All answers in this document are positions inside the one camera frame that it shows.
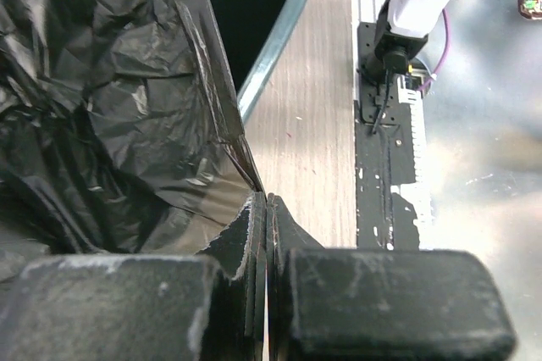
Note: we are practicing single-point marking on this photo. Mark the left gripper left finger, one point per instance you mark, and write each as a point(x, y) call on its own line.
point(204, 306)

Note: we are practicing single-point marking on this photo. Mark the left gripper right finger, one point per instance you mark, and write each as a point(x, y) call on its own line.
point(371, 304)

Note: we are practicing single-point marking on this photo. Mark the black trash bag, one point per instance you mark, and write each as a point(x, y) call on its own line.
point(120, 132)

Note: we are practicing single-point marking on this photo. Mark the dark green trash bin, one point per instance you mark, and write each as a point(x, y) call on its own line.
point(254, 34)

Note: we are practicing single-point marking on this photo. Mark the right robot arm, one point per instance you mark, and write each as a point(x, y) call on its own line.
point(402, 30)

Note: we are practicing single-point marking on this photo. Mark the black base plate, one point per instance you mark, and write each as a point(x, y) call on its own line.
point(388, 179)

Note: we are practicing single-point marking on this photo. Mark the white cable duct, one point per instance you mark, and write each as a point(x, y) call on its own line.
point(419, 145)

